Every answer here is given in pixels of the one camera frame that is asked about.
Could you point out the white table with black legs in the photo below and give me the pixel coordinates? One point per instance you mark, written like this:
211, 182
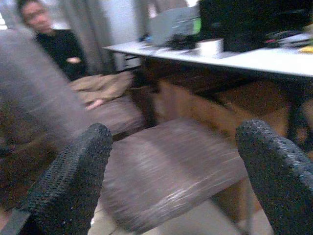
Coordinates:
244, 62

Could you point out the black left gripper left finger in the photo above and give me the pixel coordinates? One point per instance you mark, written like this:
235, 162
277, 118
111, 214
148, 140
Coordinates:
71, 181

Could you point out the brown cardboard box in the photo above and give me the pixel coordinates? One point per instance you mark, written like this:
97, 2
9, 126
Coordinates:
195, 105

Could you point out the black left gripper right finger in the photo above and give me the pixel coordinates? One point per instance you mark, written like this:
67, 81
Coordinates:
281, 186

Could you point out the dark brown chair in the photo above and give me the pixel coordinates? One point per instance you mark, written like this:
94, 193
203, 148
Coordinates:
117, 115

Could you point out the grey curtain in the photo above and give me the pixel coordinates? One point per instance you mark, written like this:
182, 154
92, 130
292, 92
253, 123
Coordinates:
85, 29

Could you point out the person in black clothes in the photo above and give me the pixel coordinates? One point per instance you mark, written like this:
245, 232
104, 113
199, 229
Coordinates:
56, 46

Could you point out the white drawer unit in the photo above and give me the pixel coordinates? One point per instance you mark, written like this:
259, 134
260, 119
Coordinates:
124, 61

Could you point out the white tape roll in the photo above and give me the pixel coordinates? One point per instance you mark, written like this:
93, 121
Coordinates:
210, 49

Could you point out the grey patterned chair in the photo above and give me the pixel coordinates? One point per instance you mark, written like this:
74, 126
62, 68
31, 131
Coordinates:
171, 159

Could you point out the grey box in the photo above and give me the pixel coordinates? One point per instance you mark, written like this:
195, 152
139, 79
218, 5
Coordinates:
166, 27

